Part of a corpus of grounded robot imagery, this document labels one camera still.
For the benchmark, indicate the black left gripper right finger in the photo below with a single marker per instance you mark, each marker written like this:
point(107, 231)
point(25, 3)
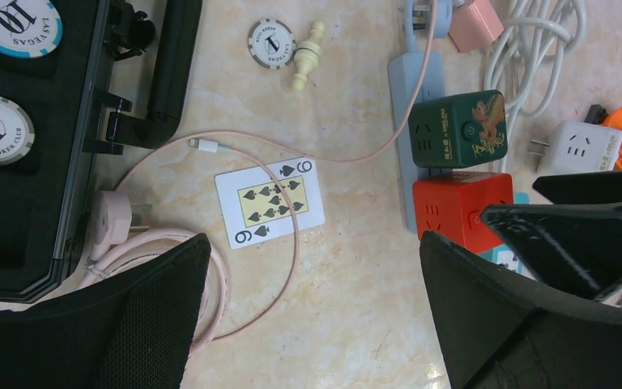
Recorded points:
point(498, 329)

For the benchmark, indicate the teal power strip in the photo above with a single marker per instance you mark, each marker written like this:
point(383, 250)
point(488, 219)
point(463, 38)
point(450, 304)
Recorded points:
point(502, 255)

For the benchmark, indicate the cream chess pawn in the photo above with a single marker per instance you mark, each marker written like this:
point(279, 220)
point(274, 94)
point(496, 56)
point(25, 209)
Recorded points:
point(307, 56)

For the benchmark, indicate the black poker chip case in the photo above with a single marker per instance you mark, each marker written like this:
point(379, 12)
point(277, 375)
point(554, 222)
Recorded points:
point(78, 79)

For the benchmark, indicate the dark green cube socket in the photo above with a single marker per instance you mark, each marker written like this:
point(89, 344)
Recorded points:
point(459, 131)

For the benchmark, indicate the pink round plug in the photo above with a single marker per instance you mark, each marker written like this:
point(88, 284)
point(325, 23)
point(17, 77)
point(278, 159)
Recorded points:
point(115, 249)

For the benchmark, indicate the pink usb charger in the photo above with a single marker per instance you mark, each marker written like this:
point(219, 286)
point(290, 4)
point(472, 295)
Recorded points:
point(474, 25)

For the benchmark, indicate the loose poker chip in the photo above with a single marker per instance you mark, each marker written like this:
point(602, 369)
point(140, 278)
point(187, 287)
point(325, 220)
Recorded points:
point(271, 44)

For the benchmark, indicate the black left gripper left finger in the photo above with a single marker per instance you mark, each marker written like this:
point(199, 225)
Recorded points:
point(132, 330)

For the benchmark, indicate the white tiger cube socket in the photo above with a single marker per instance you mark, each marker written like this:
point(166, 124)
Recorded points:
point(578, 147)

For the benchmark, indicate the red cube socket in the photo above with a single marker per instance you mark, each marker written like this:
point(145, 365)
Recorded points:
point(451, 204)

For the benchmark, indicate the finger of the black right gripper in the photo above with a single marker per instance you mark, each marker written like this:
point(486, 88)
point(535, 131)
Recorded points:
point(581, 188)
point(576, 249)

